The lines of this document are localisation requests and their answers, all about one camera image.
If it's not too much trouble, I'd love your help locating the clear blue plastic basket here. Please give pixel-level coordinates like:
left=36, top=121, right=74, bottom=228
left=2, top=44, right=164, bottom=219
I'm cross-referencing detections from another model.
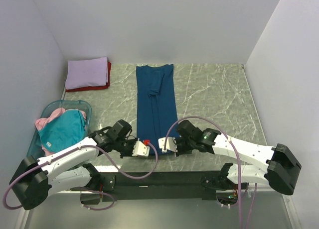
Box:
left=27, top=100, right=92, bottom=159

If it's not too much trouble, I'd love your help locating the dark blue t shirt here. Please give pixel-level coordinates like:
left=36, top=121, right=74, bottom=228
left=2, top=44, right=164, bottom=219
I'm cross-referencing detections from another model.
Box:
left=136, top=64, right=177, bottom=155

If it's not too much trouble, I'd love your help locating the black base beam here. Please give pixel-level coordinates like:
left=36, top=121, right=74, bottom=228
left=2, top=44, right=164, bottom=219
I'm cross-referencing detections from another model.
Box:
left=79, top=171, right=250, bottom=205

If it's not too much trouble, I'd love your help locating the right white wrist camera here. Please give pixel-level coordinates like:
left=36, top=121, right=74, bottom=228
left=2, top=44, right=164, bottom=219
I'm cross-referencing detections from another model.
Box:
left=158, top=137, right=177, bottom=154

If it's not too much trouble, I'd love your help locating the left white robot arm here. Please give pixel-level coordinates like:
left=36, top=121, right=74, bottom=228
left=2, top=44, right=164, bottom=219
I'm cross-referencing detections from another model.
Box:
left=9, top=119, right=139, bottom=210

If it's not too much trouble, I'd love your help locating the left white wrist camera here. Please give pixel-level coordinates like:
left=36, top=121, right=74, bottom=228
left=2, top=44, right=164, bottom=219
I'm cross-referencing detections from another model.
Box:
left=132, top=140, right=150, bottom=157

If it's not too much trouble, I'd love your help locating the teal t shirt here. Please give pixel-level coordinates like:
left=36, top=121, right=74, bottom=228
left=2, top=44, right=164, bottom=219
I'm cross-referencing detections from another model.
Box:
left=37, top=109, right=87, bottom=155

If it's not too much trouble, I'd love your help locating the aluminium rail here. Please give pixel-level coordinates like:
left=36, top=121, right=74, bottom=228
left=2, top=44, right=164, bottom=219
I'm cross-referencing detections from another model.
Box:
left=58, top=187, right=101, bottom=195

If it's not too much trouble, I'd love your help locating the folded red t shirt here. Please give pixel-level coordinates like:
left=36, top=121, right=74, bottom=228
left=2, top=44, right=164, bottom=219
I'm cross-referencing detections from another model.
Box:
left=65, top=61, right=112, bottom=92

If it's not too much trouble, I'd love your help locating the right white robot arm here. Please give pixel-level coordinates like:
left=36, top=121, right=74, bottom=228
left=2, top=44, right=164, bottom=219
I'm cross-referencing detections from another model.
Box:
left=175, top=120, right=302, bottom=195

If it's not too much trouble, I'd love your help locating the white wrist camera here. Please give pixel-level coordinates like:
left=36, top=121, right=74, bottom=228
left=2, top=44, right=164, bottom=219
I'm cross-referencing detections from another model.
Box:
left=132, top=140, right=150, bottom=157
left=158, top=137, right=177, bottom=154

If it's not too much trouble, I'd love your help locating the folded lavender t shirt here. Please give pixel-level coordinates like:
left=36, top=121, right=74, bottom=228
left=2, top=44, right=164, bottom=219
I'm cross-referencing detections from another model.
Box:
left=65, top=57, right=108, bottom=90

